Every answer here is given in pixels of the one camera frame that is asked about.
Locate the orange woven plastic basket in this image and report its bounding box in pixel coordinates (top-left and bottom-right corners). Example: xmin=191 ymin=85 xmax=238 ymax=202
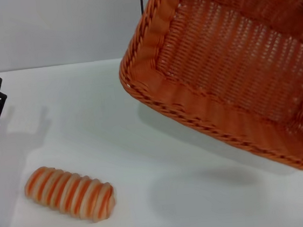
xmin=111 ymin=0 xmax=303 ymax=191

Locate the orange white striped bread roll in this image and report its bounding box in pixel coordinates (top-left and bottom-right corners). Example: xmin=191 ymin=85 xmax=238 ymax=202
xmin=21 ymin=159 xmax=118 ymax=227

